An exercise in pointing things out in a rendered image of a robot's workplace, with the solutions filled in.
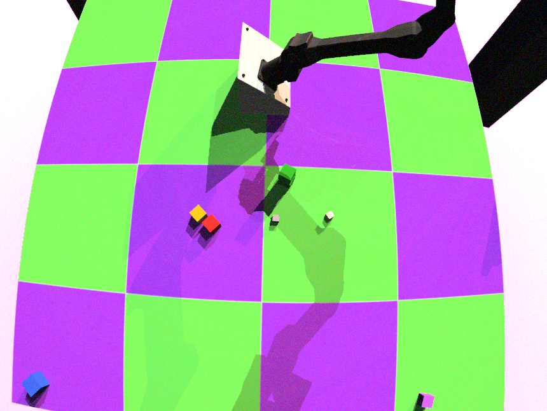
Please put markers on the red block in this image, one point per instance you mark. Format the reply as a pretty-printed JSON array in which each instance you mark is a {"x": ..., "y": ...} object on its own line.
[{"x": 211, "y": 223}]

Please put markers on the blue cube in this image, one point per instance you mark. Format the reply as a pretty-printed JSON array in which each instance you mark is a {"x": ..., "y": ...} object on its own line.
[{"x": 35, "y": 383}]

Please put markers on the yellow cube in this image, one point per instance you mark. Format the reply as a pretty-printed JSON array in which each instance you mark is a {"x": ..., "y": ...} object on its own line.
[{"x": 198, "y": 214}]

